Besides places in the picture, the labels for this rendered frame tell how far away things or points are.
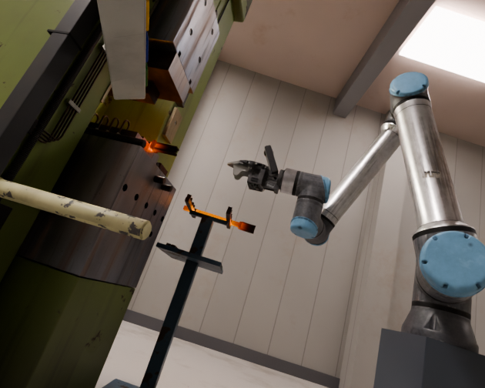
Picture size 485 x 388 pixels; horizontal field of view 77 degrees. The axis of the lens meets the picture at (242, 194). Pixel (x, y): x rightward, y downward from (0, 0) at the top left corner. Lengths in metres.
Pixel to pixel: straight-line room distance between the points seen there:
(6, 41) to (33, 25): 0.09
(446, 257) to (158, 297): 3.26
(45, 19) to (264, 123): 3.60
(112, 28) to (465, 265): 0.92
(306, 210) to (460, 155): 4.67
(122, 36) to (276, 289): 3.43
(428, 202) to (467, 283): 0.23
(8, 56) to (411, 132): 1.20
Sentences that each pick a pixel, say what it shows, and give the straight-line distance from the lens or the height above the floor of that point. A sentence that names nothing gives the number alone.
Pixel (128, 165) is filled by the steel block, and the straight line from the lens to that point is 1.07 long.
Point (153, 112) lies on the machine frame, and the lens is 1.68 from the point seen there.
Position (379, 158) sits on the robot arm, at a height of 1.17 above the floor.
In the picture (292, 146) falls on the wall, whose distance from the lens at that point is 4.37.
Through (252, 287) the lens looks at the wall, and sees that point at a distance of 3.79.
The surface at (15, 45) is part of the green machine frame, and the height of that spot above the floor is 1.00.
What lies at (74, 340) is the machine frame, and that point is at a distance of 1.15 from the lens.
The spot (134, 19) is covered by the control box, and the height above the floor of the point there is 0.95.
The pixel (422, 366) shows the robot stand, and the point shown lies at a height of 0.53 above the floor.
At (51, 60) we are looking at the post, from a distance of 0.75.
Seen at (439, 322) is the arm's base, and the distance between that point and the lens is 1.06.
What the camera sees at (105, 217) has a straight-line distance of 0.75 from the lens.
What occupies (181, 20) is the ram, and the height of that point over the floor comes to 1.48.
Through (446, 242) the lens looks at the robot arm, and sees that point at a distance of 0.92.
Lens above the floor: 0.53
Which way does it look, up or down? 19 degrees up
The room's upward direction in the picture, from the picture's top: 18 degrees clockwise
